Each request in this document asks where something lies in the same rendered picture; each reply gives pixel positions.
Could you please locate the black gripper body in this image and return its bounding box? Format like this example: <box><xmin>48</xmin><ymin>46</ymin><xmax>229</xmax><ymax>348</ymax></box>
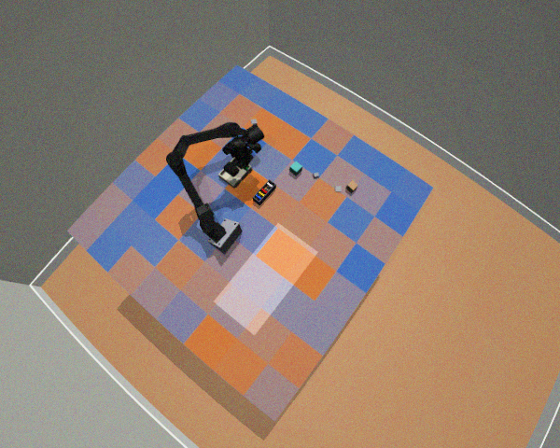
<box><xmin>224</xmin><ymin>143</ymin><xmax>261</xmax><ymax>176</ymax></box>

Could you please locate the brown cardboard box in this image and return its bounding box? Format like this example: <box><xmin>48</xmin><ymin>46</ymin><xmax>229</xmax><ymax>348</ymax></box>
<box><xmin>346</xmin><ymin>181</ymin><xmax>358</xmax><ymax>193</ymax></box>

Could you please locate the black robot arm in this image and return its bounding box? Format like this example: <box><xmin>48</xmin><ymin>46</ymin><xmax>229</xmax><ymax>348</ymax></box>
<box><xmin>166</xmin><ymin>122</ymin><xmax>264</xmax><ymax>244</ymax></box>

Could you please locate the teal cube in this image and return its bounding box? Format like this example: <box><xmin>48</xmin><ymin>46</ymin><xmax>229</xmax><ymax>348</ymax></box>
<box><xmin>289</xmin><ymin>162</ymin><xmax>302</xmax><ymax>175</ymax></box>

